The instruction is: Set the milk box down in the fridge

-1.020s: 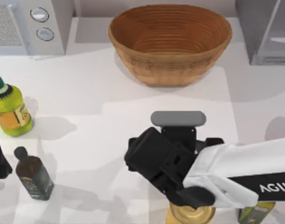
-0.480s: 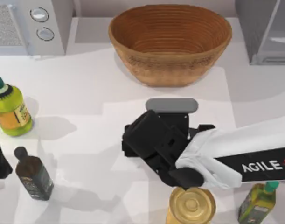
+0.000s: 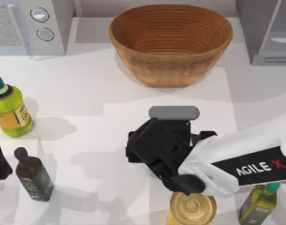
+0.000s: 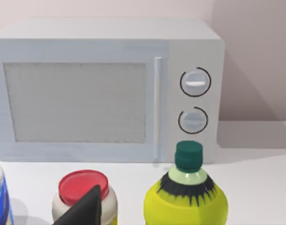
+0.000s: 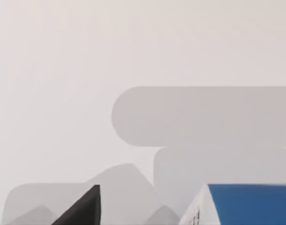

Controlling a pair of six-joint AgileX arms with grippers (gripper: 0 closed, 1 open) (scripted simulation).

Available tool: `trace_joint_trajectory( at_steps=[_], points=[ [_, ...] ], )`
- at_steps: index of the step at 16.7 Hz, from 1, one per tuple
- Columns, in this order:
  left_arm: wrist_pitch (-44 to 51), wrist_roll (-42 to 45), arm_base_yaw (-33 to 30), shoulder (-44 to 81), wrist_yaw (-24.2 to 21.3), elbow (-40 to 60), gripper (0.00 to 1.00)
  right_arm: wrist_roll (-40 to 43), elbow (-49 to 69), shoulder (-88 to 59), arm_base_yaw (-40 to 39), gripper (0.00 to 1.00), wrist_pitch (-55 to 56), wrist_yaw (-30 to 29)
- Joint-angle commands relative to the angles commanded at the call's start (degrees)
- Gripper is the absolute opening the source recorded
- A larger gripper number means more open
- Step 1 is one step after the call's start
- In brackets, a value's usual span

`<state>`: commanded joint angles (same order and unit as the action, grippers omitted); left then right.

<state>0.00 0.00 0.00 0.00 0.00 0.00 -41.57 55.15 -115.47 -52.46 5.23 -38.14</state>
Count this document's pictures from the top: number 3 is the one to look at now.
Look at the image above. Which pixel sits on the pale grey rounded box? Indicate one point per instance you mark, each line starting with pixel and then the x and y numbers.
pixel 174 112

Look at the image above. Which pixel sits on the pale microwave oven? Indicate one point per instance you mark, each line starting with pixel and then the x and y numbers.
pixel 59 25

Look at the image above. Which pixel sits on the olive green bottle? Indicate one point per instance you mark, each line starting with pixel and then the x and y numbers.
pixel 258 206

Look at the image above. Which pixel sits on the dark brown bottle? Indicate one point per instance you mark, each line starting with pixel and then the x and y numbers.
pixel 34 178

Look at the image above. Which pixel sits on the yellow-green bottle with green cap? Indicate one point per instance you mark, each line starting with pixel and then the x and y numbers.
pixel 12 117

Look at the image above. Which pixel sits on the brown woven basket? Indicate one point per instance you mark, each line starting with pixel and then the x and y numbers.
pixel 170 58

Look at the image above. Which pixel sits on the round microwave knob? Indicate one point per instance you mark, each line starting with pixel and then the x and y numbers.
pixel 39 14
pixel 45 34

